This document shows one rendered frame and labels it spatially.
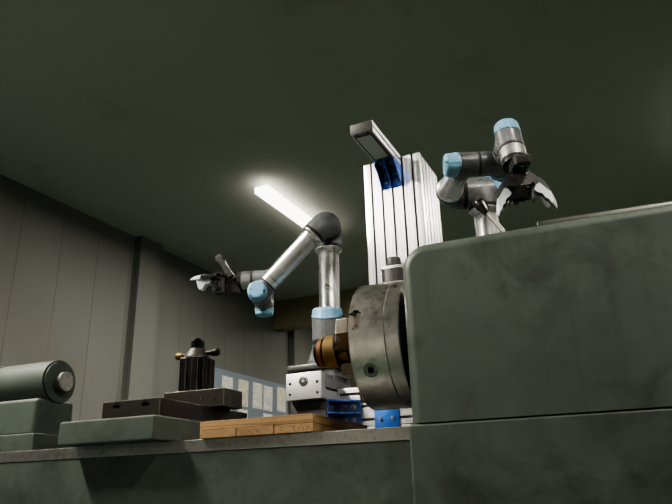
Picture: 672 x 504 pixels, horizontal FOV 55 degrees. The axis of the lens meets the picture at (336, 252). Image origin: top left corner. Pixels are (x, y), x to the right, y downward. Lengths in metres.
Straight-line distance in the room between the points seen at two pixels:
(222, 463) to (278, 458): 0.15
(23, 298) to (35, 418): 3.41
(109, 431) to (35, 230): 4.07
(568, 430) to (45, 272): 4.86
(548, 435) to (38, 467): 1.32
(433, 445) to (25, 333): 4.45
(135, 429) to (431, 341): 0.76
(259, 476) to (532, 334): 0.69
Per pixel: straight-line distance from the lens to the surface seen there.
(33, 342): 5.52
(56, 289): 5.73
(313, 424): 1.49
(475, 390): 1.34
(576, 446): 1.31
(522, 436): 1.32
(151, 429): 1.65
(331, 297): 2.55
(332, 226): 2.54
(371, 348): 1.48
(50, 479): 1.94
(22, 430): 2.17
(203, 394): 1.90
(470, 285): 1.38
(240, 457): 1.58
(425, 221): 2.54
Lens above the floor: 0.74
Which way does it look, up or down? 20 degrees up
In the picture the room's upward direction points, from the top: 2 degrees counter-clockwise
